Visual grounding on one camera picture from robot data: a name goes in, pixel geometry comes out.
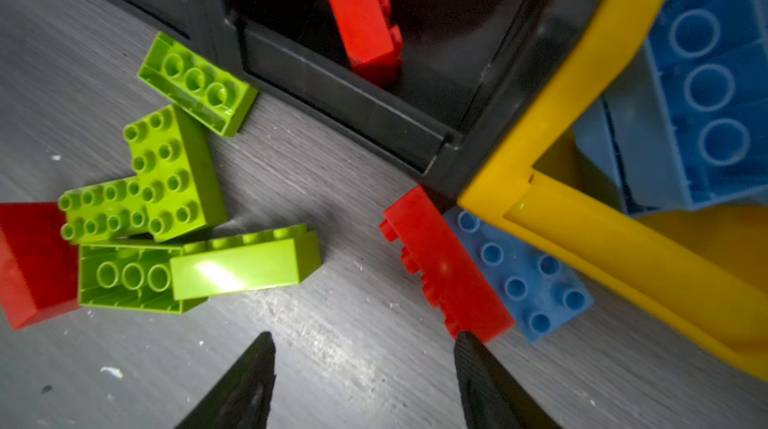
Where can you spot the green lego flat top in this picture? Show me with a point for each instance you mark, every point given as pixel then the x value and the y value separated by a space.
pixel 212 96

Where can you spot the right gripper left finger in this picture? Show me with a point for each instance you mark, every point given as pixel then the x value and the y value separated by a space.
pixel 242 397

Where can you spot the green lego long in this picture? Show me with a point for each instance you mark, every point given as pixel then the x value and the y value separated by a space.
pixel 103 212

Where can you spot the red lego cluster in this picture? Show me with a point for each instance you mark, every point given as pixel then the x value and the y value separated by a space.
pixel 372 43

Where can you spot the green lego 2x4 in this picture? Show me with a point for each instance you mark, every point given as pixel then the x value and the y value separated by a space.
pixel 176 173

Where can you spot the middle black bin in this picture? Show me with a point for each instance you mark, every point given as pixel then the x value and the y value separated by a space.
pixel 468 70

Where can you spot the yellow bin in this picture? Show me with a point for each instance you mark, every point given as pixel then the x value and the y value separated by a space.
pixel 703 273

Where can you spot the red lego small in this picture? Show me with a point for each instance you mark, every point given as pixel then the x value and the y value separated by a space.
pixel 39 269

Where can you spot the blue lego bottom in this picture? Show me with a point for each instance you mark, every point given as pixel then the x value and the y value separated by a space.
pixel 684 126

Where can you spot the red lego 2x4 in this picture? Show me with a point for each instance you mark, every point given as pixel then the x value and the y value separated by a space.
pixel 451 281

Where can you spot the blue lego small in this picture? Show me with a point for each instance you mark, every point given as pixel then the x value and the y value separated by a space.
pixel 539 291

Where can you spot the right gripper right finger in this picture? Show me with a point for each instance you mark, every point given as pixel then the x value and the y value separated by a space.
pixel 491 397

